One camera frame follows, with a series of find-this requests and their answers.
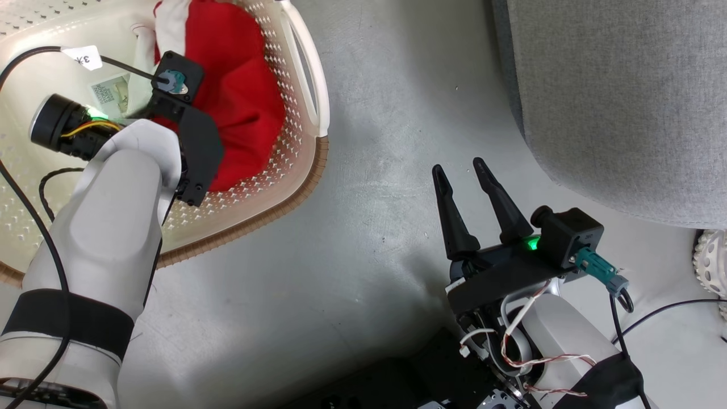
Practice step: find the red and white garment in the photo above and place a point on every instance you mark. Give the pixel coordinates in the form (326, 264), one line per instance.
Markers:
(244, 96)

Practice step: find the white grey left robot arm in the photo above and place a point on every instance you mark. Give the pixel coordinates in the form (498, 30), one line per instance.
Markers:
(108, 227)

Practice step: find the teal right camera connector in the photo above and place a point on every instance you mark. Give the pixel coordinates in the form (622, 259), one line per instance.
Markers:
(596, 267)

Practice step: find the grey fabric sofa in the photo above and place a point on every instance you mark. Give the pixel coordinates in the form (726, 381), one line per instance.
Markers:
(625, 85)

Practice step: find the cream perforated laundry basket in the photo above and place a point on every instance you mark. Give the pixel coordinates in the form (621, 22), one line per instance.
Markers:
(23, 199)

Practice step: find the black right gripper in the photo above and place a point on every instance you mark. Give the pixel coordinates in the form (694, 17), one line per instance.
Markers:
(500, 278)

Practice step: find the printed basket label sticker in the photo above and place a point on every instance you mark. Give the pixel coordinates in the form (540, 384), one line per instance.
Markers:
(111, 94)

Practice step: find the teal left camera connector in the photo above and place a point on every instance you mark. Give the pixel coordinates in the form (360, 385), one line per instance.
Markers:
(173, 81)

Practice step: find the teal camera connector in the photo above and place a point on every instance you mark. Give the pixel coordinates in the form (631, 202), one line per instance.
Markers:
(173, 81)
(596, 267)

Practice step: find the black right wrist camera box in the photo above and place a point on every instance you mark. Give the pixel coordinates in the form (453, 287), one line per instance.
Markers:
(568, 233)

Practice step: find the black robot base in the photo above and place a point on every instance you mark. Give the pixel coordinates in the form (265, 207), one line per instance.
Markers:
(397, 380)

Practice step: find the white perforated plastic object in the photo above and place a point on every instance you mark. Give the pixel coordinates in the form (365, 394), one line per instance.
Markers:
(713, 261)

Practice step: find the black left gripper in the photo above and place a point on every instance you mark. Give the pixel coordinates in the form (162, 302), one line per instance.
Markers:
(199, 142)

